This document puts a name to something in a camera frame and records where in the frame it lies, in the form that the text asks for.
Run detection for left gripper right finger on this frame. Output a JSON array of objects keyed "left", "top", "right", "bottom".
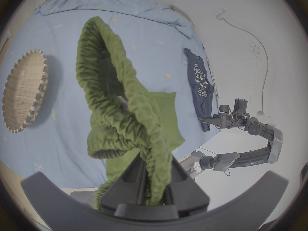
[{"left": 164, "top": 154, "right": 210, "bottom": 212}]

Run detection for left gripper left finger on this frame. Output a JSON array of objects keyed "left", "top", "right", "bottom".
[{"left": 99, "top": 152, "right": 147, "bottom": 212}]

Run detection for green shorts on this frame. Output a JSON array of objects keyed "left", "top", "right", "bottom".
[{"left": 76, "top": 16, "right": 186, "bottom": 210}]

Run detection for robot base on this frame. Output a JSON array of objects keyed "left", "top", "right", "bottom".
[{"left": 179, "top": 151, "right": 205, "bottom": 179}]

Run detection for bed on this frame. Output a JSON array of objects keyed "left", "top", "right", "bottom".
[{"left": 0, "top": 0, "right": 271, "bottom": 192}]

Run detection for round woven basket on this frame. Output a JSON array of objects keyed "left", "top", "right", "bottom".
[{"left": 2, "top": 49, "right": 50, "bottom": 134}]

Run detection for dark blue T-shirt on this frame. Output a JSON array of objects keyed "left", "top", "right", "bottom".
[{"left": 184, "top": 48, "right": 214, "bottom": 132}]

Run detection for grey bedside table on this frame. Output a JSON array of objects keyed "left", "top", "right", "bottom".
[{"left": 170, "top": 5, "right": 193, "bottom": 25}]

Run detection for pale blue quilt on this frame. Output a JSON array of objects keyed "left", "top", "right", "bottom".
[{"left": 34, "top": 0, "right": 195, "bottom": 38}]

